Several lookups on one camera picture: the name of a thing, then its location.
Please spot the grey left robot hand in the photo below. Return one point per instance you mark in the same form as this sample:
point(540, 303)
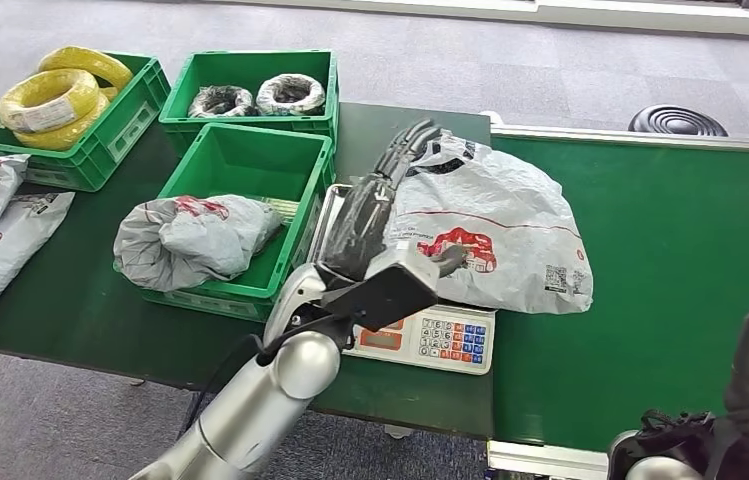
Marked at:
point(364, 218)

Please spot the large grey courier parcel bag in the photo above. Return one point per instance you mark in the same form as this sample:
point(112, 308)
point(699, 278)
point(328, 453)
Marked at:
point(506, 192)

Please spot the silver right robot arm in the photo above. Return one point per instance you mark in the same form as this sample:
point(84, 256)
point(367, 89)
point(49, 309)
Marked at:
point(652, 467)

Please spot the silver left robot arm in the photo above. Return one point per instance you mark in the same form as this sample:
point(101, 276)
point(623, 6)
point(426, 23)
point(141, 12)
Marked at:
point(261, 404)

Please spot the green conveyor belt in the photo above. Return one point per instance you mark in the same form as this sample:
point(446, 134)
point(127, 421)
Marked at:
point(646, 199)

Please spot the green crate holding parcel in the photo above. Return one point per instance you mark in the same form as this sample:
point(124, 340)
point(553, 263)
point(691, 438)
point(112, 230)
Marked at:
point(248, 159)

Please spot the crumpled grey parcel bag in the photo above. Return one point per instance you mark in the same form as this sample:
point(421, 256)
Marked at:
point(195, 242)

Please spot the green crate with black coils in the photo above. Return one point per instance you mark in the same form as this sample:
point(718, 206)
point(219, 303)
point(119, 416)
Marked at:
point(241, 66)

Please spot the white table foot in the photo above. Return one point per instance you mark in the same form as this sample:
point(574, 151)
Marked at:
point(397, 432)

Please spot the green crate with yellow coils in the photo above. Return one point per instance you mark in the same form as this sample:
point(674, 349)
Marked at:
point(116, 132)

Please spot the black ribbed round base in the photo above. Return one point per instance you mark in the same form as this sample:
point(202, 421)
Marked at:
point(675, 122)

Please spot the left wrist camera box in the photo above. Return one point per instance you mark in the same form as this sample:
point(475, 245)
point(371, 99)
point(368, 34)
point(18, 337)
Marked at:
point(387, 291)

